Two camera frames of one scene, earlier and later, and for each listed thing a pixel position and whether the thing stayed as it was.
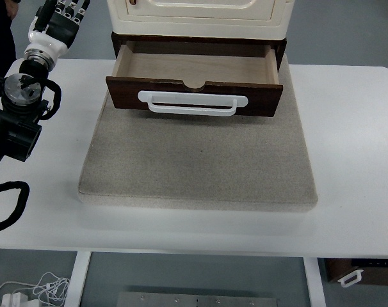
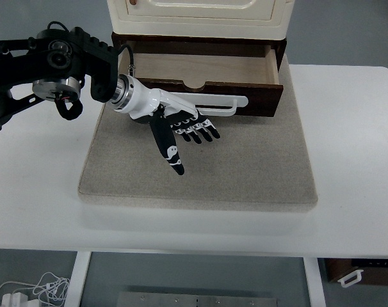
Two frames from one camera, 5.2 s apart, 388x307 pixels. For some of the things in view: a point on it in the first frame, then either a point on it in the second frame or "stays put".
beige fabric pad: (184, 162) stays put
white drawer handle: (162, 96) stays put
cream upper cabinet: (257, 19) stays put
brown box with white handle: (363, 271) stays put
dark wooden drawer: (255, 77) stays put
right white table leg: (314, 281) stays put
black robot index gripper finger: (59, 6) -> (179, 129)
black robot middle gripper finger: (69, 11) -> (190, 130)
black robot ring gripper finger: (79, 15) -> (197, 124)
